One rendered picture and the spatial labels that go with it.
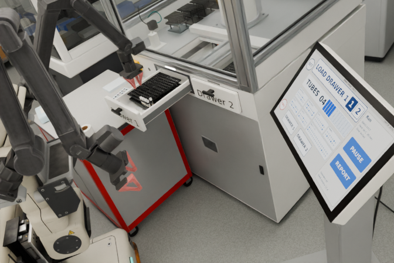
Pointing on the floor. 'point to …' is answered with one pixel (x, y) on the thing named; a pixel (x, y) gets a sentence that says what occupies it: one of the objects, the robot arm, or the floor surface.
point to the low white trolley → (150, 161)
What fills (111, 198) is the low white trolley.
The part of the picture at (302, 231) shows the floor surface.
